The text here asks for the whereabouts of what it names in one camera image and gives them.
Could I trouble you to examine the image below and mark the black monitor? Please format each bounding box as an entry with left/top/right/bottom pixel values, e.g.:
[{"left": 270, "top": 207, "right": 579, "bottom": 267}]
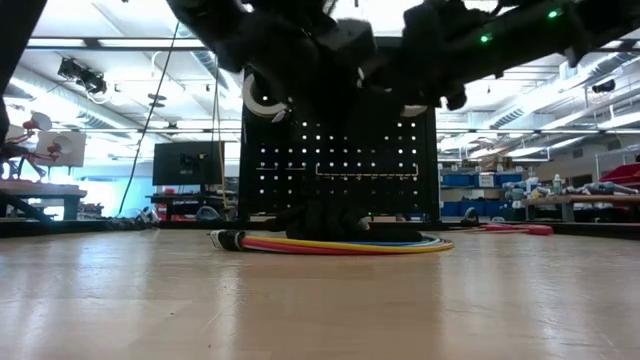
[{"left": 151, "top": 141, "right": 226, "bottom": 188}]

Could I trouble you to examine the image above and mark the cluttered wooden table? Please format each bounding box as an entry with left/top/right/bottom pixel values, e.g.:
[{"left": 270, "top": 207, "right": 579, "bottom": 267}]
[{"left": 502, "top": 172, "right": 640, "bottom": 224}]

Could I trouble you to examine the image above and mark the multicolour wire bundle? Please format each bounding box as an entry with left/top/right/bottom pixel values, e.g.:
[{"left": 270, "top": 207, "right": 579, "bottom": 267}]
[{"left": 208, "top": 228, "right": 456, "bottom": 257}]

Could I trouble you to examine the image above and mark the black overhead beam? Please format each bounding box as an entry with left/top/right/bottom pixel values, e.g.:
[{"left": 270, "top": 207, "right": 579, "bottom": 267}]
[{"left": 24, "top": 37, "right": 640, "bottom": 54}]

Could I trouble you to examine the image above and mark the blue bin shelving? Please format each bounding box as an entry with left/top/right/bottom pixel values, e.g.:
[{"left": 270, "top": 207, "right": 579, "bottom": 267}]
[{"left": 439, "top": 167, "right": 526, "bottom": 219}]

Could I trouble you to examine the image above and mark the black peg board stand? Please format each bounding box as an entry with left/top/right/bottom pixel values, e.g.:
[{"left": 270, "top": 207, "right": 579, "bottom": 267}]
[{"left": 238, "top": 29, "right": 442, "bottom": 225}]

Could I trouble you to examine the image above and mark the metal wire hook rack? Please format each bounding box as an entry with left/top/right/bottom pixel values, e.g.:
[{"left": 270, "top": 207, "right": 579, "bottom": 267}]
[{"left": 314, "top": 162, "right": 420, "bottom": 180}]

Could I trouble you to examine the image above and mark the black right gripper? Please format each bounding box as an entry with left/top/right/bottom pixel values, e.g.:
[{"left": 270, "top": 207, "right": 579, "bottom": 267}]
[{"left": 379, "top": 0, "right": 481, "bottom": 111}]

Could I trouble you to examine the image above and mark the black work glove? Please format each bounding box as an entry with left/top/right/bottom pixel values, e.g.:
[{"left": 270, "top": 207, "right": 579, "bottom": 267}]
[{"left": 269, "top": 198, "right": 371, "bottom": 243}]

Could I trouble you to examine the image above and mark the white tape roll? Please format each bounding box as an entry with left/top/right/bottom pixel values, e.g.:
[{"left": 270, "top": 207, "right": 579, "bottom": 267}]
[
  {"left": 398, "top": 102, "right": 431, "bottom": 119},
  {"left": 241, "top": 73, "right": 291, "bottom": 120}
]

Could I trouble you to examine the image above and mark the red and white gadget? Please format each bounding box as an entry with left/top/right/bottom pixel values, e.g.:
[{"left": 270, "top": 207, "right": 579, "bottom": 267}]
[{"left": 0, "top": 110, "right": 54, "bottom": 180}]

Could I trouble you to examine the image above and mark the black hanging cable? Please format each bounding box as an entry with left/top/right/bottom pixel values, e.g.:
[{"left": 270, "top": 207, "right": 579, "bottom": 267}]
[{"left": 116, "top": 19, "right": 181, "bottom": 220}]

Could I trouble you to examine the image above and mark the white poster board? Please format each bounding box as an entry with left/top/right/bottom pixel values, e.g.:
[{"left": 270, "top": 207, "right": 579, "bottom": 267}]
[{"left": 34, "top": 130, "right": 88, "bottom": 169}]

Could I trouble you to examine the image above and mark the black aluminium table frame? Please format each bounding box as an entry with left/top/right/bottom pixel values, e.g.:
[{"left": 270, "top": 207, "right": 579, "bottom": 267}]
[{"left": 0, "top": 206, "right": 640, "bottom": 240}]

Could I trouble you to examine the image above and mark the wooden workbench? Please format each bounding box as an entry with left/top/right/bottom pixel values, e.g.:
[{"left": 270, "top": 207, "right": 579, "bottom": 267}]
[{"left": 0, "top": 179, "right": 89, "bottom": 222}]

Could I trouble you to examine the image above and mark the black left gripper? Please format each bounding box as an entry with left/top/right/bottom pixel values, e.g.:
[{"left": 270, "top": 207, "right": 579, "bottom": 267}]
[{"left": 279, "top": 17, "right": 376, "bottom": 126}]

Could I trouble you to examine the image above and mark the red handled screwdriver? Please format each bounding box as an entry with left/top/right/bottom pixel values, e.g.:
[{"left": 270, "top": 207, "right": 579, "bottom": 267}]
[
  {"left": 478, "top": 223, "right": 526, "bottom": 233},
  {"left": 519, "top": 224, "right": 555, "bottom": 237}
]

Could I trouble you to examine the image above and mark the yellow hanging cord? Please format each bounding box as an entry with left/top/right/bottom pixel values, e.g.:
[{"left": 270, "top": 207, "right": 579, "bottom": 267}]
[{"left": 211, "top": 74, "right": 229, "bottom": 211}]

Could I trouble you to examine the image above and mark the black glove with grey cuff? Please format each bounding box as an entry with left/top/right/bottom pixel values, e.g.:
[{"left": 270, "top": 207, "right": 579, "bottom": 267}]
[{"left": 349, "top": 219, "right": 425, "bottom": 244}]

